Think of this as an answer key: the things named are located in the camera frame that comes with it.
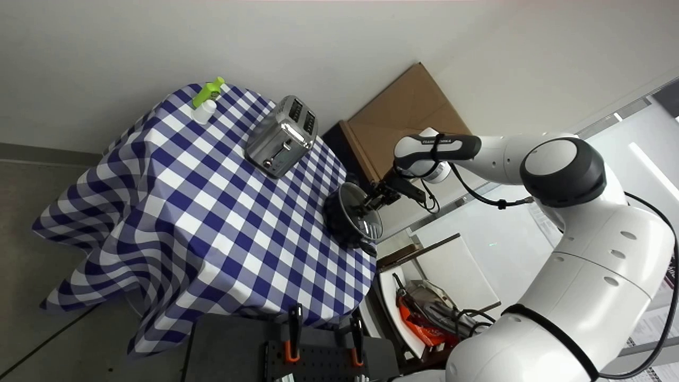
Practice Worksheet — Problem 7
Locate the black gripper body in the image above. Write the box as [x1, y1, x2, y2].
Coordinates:
[381, 172, 426, 203]

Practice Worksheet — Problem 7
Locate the glass pot lid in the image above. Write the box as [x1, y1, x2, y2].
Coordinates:
[337, 182, 384, 242]

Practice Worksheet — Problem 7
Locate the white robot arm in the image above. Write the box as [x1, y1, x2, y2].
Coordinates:
[392, 128, 676, 382]

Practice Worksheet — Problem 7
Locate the black cooking pot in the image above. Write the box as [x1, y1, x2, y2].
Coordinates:
[323, 192, 375, 256]

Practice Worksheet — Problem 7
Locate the brown cardboard box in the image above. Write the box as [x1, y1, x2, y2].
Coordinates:
[336, 63, 468, 188]

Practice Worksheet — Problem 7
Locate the silver toaster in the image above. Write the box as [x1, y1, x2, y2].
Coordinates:
[244, 95, 315, 179]

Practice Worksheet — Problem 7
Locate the orange grey tool pile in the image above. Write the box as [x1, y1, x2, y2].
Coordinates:
[395, 276, 495, 350]

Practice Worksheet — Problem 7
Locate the black orange clamp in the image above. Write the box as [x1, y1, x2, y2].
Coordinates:
[285, 306, 301, 364]
[347, 311, 365, 369]

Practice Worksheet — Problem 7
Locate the blue white checkered tablecloth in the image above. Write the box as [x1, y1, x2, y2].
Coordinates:
[33, 82, 375, 355]

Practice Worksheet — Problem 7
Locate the green spray bottle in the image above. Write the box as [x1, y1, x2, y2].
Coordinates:
[191, 77, 225, 123]

